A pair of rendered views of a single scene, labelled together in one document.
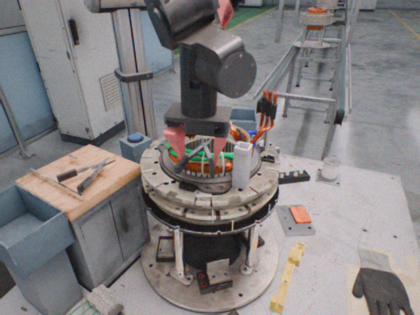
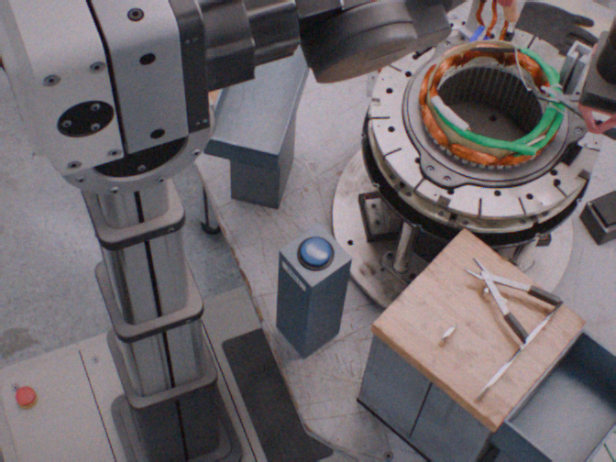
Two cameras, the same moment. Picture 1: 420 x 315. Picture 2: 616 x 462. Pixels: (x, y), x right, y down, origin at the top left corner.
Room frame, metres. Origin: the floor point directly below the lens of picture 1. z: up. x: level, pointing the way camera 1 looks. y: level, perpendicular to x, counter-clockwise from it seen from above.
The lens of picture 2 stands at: (0.73, 0.90, 2.35)
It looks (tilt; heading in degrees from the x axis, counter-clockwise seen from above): 61 degrees down; 274
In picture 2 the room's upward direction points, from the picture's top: 5 degrees clockwise
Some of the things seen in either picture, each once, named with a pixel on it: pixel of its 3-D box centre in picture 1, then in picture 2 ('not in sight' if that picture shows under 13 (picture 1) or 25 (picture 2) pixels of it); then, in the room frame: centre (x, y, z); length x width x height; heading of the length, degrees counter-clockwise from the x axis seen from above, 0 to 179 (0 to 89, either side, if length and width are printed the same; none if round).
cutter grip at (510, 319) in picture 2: (67, 175); (516, 326); (0.51, 0.30, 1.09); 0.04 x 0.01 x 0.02; 132
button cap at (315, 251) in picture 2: (135, 136); (315, 251); (0.77, 0.21, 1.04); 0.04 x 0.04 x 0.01
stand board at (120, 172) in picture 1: (81, 176); (478, 326); (0.55, 0.29, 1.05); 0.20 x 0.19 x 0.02; 147
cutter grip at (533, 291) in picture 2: (84, 184); (544, 295); (0.48, 0.25, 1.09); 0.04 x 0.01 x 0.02; 162
